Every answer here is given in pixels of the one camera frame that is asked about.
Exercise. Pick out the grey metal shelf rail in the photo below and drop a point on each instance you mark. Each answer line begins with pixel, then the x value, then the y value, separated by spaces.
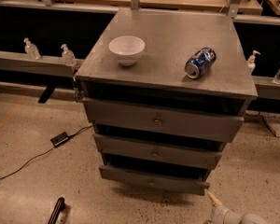
pixel 46 65

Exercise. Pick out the grey bottom drawer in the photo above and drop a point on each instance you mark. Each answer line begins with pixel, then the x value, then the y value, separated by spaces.
pixel 154 174

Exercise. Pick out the grey drawer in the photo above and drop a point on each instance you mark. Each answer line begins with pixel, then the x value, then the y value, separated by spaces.
pixel 158 119
pixel 154 174
pixel 151 151

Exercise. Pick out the grey wooden drawer cabinet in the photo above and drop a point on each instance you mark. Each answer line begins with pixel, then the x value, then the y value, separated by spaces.
pixel 159 77

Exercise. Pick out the clear pump bottle near cabinet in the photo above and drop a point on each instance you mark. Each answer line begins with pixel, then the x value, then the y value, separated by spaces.
pixel 68 56

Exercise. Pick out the black power adapter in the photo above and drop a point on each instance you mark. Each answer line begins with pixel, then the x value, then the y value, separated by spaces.
pixel 59 139

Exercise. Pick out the grey middle drawer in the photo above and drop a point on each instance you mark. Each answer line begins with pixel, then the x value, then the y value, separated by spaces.
pixel 151 151

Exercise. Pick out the crushed blue soda can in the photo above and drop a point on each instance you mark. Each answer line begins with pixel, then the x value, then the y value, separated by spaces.
pixel 199 63

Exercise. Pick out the white ceramic bowl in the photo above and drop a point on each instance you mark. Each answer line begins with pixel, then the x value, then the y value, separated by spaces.
pixel 127 49

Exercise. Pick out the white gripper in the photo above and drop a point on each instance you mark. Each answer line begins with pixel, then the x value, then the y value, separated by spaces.
pixel 218 212

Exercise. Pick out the white pump bottle right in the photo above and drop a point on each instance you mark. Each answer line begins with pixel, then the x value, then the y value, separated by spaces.
pixel 251 60

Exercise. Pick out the black cylindrical handle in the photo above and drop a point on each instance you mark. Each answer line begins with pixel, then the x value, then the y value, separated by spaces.
pixel 59 206

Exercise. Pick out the grey top drawer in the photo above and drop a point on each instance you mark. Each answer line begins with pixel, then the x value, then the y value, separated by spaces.
pixel 158 119

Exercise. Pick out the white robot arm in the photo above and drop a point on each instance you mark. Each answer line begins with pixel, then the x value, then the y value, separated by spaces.
pixel 247 218

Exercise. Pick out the grey block on floor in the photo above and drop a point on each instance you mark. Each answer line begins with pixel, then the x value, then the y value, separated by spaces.
pixel 274 125

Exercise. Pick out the clear pump bottle far left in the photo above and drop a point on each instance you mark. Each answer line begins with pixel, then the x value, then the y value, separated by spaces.
pixel 31 49

